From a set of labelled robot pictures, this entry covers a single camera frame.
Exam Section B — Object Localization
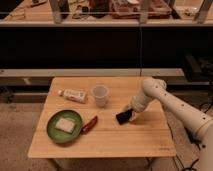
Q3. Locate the red tray on shelf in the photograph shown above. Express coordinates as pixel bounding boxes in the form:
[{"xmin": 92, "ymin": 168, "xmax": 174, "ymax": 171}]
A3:
[{"xmin": 109, "ymin": 0, "xmax": 172, "ymax": 19}]

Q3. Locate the white sponge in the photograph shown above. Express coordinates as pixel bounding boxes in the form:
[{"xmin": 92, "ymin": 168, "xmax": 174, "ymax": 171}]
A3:
[{"xmin": 55, "ymin": 118, "xmax": 76, "ymax": 133}]

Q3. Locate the white tube bottle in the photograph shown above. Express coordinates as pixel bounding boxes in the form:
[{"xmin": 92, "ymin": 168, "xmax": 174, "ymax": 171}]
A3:
[{"xmin": 58, "ymin": 89, "xmax": 87, "ymax": 104}]

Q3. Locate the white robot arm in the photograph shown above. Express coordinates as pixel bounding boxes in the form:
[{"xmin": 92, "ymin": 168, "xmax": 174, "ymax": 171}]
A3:
[{"xmin": 124, "ymin": 77, "xmax": 213, "ymax": 171}]

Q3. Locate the black eraser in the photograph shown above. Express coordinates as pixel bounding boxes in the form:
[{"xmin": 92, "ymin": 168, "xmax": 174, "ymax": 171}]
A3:
[{"xmin": 116, "ymin": 109, "xmax": 132, "ymax": 125}]

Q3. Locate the clear plastic cup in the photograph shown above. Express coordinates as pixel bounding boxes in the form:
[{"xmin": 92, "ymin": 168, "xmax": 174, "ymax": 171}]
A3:
[{"xmin": 91, "ymin": 85, "xmax": 109, "ymax": 107}]

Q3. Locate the wooden table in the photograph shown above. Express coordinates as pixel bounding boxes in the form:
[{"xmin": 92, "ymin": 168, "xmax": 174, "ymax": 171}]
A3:
[{"xmin": 27, "ymin": 76, "xmax": 177, "ymax": 171}]

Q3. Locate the green plate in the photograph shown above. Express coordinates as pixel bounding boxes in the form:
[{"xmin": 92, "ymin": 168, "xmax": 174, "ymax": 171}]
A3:
[{"xmin": 46, "ymin": 110, "xmax": 83, "ymax": 144}]

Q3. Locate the black cable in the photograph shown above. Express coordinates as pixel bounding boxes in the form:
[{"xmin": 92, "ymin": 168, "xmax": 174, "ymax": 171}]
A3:
[{"xmin": 166, "ymin": 103, "xmax": 213, "ymax": 171}]

